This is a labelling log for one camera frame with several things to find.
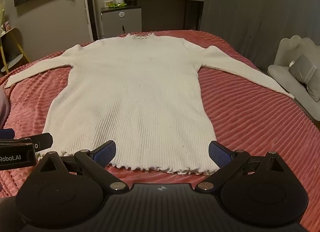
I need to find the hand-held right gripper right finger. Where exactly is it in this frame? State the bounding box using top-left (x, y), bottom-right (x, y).
top-left (195, 140), bottom-right (288, 193)

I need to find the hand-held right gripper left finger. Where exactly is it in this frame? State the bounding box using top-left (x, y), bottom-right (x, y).
top-left (35, 140), bottom-right (128, 193)

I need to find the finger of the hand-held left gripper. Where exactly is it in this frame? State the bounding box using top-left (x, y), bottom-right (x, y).
top-left (24, 132), bottom-right (54, 153)
top-left (0, 128), bottom-right (15, 139)

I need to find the white ribbed knit sweater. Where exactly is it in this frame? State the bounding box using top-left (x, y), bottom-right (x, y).
top-left (4, 33), bottom-right (295, 175)

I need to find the pale pink cloth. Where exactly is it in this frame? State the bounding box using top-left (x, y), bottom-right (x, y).
top-left (0, 88), bottom-right (11, 128)

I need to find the pink ribbed bed blanket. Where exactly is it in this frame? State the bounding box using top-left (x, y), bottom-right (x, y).
top-left (0, 30), bottom-right (320, 231)

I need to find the yellow-legged side table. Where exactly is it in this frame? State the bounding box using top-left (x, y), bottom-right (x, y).
top-left (0, 27), bottom-right (31, 74)

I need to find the grey cushion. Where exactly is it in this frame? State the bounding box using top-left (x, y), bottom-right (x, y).
top-left (288, 54), bottom-right (320, 102)

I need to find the grey bedside cabinet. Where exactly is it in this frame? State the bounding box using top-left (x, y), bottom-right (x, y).
top-left (101, 5), bottom-right (142, 40)

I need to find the white tower fan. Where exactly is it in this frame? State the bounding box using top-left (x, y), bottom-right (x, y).
top-left (80, 0), bottom-right (99, 42)

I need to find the grey curtain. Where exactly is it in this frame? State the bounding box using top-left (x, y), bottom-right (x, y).
top-left (200, 0), bottom-right (320, 72)

